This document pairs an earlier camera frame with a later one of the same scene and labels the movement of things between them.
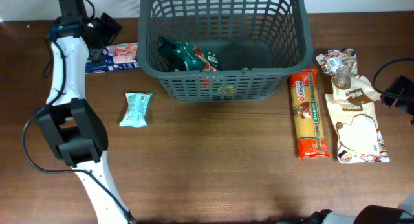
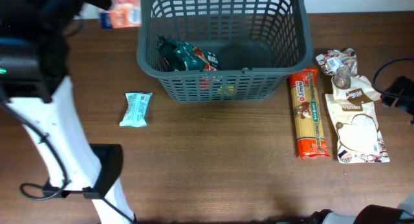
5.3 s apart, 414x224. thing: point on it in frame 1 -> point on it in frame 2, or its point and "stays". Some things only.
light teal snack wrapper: [136, 115] stays
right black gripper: [400, 83] stays
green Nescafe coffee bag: [187, 56] stays
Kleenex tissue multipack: [116, 57] -> [125, 11]
